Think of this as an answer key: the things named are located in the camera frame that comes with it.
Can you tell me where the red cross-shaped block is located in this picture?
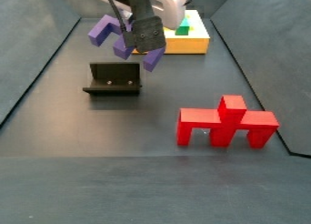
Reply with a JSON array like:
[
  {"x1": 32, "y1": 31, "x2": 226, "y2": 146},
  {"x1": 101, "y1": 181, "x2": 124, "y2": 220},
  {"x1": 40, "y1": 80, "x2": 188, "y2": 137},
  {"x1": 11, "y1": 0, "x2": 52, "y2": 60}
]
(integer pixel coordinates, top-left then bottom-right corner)
[{"x1": 176, "y1": 95, "x2": 278, "y2": 148}]

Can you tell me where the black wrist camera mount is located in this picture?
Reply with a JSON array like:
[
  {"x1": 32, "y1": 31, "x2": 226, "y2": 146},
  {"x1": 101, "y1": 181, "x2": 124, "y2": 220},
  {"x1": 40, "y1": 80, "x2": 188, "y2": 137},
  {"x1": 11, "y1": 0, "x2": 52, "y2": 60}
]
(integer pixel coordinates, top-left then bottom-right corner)
[{"x1": 108, "y1": 0, "x2": 166, "y2": 53}]

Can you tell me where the yellow slotted board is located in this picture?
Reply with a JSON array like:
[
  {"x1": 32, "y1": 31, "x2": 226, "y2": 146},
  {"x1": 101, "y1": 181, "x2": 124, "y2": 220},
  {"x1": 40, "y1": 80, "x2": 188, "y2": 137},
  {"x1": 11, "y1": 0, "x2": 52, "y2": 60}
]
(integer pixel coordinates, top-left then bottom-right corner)
[{"x1": 164, "y1": 10, "x2": 209, "y2": 55}]

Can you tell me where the purple cross-shaped block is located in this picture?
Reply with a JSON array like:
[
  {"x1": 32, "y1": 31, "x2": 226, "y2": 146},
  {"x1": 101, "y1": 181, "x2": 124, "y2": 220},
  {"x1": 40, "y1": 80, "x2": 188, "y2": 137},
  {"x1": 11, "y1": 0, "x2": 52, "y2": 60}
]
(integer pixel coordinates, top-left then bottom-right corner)
[{"x1": 88, "y1": 15, "x2": 165, "y2": 72}]

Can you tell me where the green long bar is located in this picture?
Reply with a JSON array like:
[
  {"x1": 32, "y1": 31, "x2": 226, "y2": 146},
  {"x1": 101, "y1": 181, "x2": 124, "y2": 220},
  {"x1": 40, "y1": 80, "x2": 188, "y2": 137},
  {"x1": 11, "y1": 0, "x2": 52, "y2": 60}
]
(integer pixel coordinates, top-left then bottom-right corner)
[{"x1": 174, "y1": 18, "x2": 189, "y2": 36}]

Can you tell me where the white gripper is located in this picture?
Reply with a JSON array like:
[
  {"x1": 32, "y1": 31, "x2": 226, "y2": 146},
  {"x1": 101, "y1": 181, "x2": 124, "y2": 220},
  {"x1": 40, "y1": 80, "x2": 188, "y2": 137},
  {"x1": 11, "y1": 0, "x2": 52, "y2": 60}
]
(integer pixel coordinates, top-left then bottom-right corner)
[{"x1": 88, "y1": 0, "x2": 190, "y2": 31}]

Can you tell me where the black camera cable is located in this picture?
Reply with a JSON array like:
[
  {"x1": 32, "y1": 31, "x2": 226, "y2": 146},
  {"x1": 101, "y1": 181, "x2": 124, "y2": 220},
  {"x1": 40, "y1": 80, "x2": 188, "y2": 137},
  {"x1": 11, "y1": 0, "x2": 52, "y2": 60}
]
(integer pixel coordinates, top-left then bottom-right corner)
[{"x1": 101, "y1": 0, "x2": 128, "y2": 33}]

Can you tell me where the black bracket fixture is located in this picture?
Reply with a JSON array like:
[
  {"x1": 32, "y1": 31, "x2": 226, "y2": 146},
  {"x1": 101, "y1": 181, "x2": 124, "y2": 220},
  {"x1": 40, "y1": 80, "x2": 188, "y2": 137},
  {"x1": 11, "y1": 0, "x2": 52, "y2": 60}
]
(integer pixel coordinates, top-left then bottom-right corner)
[{"x1": 82, "y1": 62, "x2": 141, "y2": 95}]

